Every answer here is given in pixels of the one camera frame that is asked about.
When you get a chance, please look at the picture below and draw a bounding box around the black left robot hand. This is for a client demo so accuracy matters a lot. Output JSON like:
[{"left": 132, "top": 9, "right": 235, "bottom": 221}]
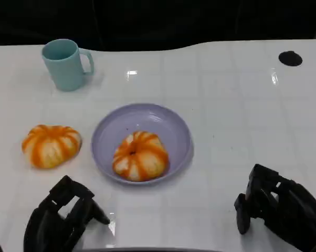
[{"left": 23, "top": 175, "right": 111, "bottom": 252}]

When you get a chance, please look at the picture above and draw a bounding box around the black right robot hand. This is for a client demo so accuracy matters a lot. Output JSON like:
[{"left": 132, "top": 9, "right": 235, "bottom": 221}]
[{"left": 234, "top": 163, "right": 316, "bottom": 250}]

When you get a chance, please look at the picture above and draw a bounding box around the orange and white bread roll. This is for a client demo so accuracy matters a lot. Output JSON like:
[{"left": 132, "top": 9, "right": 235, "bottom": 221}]
[
  {"left": 112, "top": 130, "right": 170, "bottom": 182},
  {"left": 22, "top": 124, "right": 82, "bottom": 169}
]

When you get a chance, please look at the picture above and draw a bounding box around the lilac plate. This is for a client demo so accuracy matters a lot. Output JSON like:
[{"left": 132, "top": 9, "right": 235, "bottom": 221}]
[{"left": 91, "top": 103, "right": 194, "bottom": 185}]

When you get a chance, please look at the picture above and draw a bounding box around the pale green mug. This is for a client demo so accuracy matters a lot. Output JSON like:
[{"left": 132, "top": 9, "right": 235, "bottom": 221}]
[{"left": 41, "top": 38, "right": 95, "bottom": 92}]

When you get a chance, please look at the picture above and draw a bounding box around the black table cable grommet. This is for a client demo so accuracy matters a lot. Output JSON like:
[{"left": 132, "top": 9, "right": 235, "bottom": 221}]
[{"left": 278, "top": 50, "right": 303, "bottom": 67}]

